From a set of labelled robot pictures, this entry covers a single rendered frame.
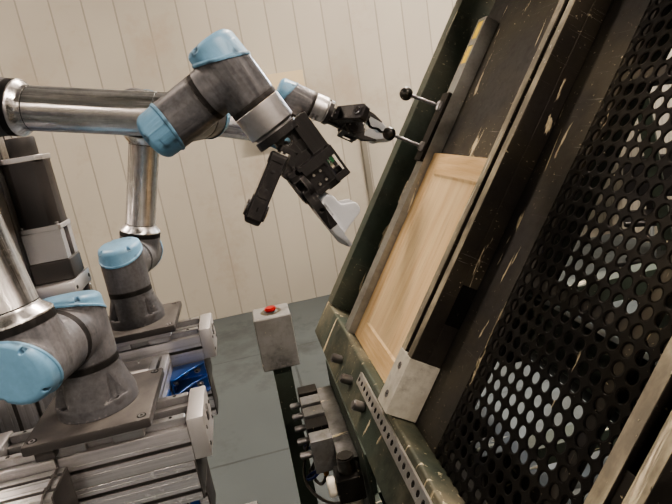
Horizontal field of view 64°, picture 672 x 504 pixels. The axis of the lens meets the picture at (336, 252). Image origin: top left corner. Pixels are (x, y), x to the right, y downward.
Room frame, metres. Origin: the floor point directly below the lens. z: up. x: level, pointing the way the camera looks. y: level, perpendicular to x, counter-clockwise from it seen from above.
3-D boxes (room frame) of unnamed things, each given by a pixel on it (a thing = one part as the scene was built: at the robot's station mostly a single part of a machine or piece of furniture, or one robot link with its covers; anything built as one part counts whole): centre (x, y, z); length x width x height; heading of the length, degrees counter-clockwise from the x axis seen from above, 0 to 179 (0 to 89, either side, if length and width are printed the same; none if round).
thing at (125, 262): (1.47, 0.59, 1.20); 0.13 x 0.12 x 0.14; 0
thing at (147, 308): (1.47, 0.59, 1.09); 0.15 x 0.15 x 0.10
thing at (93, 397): (0.98, 0.51, 1.09); 0.15 x 0.15 x 0.10
